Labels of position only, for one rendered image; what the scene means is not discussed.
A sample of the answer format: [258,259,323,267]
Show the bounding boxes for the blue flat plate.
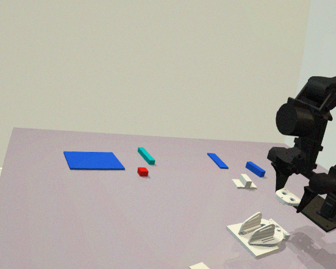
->
[64,151,125,170]

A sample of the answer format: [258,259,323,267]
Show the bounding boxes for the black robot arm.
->
[276,76,336,222]

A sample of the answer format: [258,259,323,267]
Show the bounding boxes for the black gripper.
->
[267,137,335,213]

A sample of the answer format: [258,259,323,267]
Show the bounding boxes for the small red block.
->
[137,168,149,177]

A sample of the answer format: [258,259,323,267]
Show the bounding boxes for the teal rectangular bar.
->
[138,147,155,165]

